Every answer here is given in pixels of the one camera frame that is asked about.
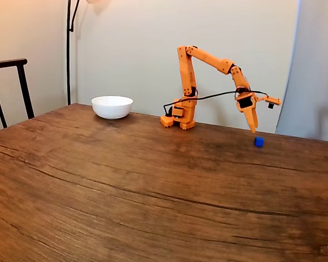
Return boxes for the white bowl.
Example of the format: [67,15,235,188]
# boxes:
[91,95,134,120]

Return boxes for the white backdrop board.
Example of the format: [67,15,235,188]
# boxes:
[76,0,300,134]

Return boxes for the black floor lamp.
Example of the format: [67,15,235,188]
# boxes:
[66,0,112,106]

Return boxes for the black chair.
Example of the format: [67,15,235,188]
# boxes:
[0,58,36,129]

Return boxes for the gripper camera on orange mount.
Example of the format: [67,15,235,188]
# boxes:
[255,94,282,111]

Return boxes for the black cable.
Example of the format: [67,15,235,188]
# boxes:
[162,90,270,117]

